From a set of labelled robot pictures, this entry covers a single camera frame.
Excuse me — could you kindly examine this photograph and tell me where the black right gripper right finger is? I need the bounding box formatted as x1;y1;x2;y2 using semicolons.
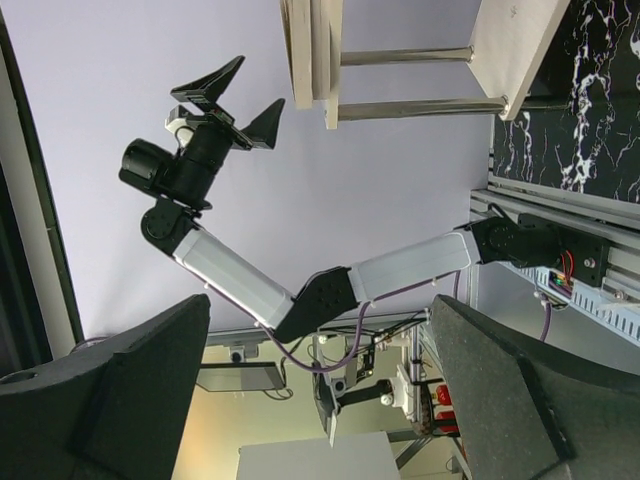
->
431;295;639;479

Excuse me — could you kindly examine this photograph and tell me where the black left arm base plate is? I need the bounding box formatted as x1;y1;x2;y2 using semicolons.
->
517;214;611;288

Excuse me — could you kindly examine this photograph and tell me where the aluminium rail frame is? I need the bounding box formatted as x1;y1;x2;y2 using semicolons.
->
470;186;639;346

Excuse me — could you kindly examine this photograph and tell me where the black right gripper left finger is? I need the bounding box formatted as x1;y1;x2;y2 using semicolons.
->
1;294;210;479

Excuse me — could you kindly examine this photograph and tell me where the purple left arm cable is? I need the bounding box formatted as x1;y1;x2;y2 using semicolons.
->
269;269;556;374

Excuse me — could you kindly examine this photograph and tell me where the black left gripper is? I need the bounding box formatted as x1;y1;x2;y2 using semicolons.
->
164;55;285;150

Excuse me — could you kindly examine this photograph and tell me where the white two-tier shelf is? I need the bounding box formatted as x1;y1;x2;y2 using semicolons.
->
279;1;569;130

